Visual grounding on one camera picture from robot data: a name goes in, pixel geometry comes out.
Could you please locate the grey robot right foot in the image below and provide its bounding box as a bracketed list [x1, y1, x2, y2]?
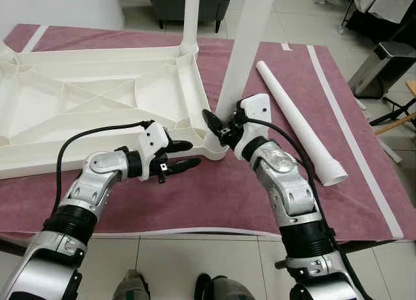
[195, 273, 255, 300]

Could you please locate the mauve cloth with white stripes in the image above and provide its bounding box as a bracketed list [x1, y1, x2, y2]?
[0, 24, 416, 242]

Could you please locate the dark grey armchair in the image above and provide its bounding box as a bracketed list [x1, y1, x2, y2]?
[143, 0, 239, 33]

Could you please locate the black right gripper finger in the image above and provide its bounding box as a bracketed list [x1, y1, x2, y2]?
[201, 109, 226, 140]

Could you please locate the black metal table leg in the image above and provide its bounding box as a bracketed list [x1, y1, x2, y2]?
[335, 237, 394, 253]

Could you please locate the light wooden table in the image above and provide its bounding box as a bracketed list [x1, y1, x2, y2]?
[374, 81, 416, 136]

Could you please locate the grey robot left foot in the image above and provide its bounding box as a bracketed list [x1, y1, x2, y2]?
[112, 269, 151, 300]

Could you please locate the white plastic tube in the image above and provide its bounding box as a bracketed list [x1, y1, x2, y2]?
[382, 141, 404, 164]

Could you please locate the grey robot foot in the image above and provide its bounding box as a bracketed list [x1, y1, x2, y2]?
[195, 273, 255, 300]
[112, 269, 151, 300]

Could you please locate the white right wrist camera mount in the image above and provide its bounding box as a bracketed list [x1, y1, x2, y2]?
[233, 94, 273, 162]

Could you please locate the steel pedal trash bin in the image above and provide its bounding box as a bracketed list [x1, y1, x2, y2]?
[348, 42, 416, 99]

